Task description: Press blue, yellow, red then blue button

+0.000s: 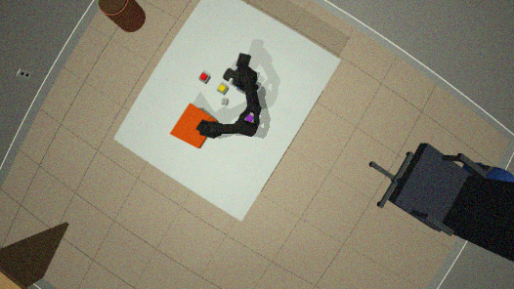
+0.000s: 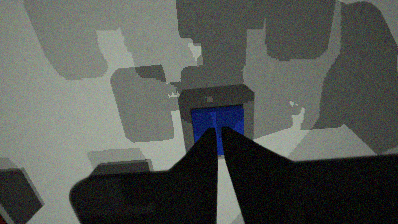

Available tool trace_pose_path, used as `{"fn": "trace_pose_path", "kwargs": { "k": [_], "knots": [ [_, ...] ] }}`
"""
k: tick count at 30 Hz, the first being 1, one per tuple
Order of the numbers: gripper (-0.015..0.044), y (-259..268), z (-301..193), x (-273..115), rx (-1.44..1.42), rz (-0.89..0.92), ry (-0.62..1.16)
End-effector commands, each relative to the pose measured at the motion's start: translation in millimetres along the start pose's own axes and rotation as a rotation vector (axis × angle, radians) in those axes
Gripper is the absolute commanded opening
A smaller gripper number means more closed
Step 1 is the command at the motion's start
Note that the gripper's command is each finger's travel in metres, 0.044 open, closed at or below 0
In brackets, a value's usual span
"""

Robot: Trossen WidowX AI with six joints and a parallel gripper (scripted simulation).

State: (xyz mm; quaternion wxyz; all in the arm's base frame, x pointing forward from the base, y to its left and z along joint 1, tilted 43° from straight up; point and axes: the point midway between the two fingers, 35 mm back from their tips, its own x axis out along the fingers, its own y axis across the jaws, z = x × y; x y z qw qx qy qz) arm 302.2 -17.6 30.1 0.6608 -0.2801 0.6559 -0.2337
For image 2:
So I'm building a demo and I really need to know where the blue button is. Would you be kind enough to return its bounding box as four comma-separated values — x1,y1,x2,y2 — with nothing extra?
178,84,255,159

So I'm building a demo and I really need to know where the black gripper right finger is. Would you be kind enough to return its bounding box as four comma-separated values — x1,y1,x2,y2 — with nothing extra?
221,126,398,224

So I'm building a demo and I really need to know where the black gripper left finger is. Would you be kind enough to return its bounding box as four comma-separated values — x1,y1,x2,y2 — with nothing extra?
69,127,218,224

